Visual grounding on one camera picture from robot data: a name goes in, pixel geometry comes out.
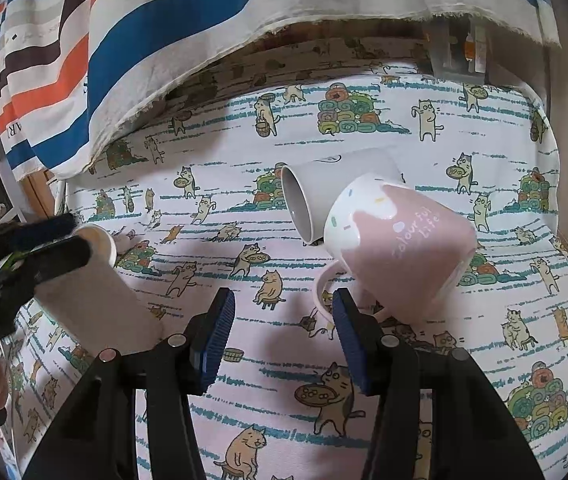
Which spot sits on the cat printed bedsheet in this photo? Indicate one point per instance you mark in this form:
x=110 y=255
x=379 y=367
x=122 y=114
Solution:
x=464 y=135

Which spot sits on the beige paper cup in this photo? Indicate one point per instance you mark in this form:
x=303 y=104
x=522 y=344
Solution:
x=101 y=300

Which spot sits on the wooden furniture frame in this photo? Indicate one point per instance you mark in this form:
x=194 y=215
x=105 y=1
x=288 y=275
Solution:
x=41 y=192

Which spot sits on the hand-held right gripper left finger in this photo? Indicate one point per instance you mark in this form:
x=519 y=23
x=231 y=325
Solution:
x=214 y=330

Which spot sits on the clear plastic container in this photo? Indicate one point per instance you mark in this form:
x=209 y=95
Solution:
x=456 y=50

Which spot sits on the grey mug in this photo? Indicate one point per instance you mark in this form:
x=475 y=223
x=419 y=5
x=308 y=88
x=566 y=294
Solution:
x=346 y=170

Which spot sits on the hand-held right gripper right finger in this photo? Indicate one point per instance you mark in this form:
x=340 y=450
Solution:
x=350 y=330

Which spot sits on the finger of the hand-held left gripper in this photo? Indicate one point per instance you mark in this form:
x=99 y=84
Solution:
x=48 y=227
x=58 y=260

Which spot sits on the pink and white mug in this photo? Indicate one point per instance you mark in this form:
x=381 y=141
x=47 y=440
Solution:
x=414 y=260

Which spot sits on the striped cloth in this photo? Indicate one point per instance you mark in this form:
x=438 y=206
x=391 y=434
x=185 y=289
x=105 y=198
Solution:
x=163 y=35

